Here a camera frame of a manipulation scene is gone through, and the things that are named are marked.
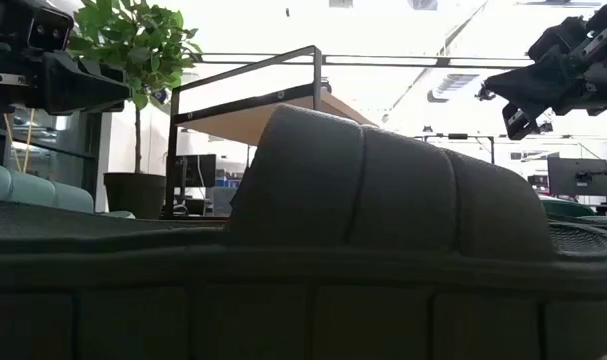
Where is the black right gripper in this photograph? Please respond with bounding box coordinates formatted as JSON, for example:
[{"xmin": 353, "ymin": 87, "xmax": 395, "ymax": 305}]
[{"xmin": 482, "ymin": 2, "xmax": 607, "ymax": 141}]

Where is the black rubber slide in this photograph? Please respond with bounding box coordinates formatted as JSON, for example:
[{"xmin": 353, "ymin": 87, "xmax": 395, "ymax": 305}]
[{"xmin": 0, "ymin": 103, "xmax": 607, "ymax": 360}]

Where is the wooden shelf with black frame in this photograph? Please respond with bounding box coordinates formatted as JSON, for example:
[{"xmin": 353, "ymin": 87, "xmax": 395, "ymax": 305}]
[{"xmin": 163, "ymin": 44, "xmax": 379, "ymax": 220}]

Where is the thin black metal frame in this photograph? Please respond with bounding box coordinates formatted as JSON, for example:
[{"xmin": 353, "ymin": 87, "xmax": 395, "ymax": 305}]
[{"xmin": 415, "ymin": 132, "xmax": 497, "ymax": 165}]

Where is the green potted plant black pot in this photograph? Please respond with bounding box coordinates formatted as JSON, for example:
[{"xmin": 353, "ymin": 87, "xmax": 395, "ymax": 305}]
[{"xmin": 67, "ymin": 0, "xmax": 204, "ymax": 220}]

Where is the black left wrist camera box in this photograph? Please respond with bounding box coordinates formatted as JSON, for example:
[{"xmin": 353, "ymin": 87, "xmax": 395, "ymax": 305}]
[{"xmin": 26, "ymin": 5, "xmax": 75, "ymax": 52}]

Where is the black computer monitor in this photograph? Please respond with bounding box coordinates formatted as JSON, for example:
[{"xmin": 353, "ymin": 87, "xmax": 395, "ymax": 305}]
[
  {"xmin": 547, "ymin": 157, "xmax": 607, "ymax": 198},
  {"xmin": 175, "ymin": 153, "xmax": 217, "ymax": 189}
]

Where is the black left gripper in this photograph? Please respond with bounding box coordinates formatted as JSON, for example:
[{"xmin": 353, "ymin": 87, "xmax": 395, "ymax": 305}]
[{"xmin": 0, "ymin": 38, "xmax": 133, "ymax": 116}]

